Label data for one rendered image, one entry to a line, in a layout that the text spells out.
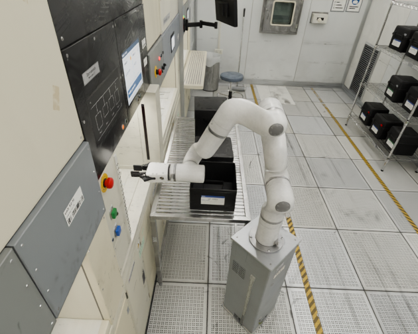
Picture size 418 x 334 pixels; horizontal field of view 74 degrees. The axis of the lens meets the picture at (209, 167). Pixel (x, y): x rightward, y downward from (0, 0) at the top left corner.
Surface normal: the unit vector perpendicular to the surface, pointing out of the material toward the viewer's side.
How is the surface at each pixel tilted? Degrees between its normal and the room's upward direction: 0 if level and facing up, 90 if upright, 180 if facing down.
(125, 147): 90
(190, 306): 0
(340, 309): 0
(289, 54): 90
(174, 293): 0
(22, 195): 90
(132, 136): 90
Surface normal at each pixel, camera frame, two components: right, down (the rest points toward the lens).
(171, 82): -0.02, 0.60
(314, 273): 0.04, -0.80
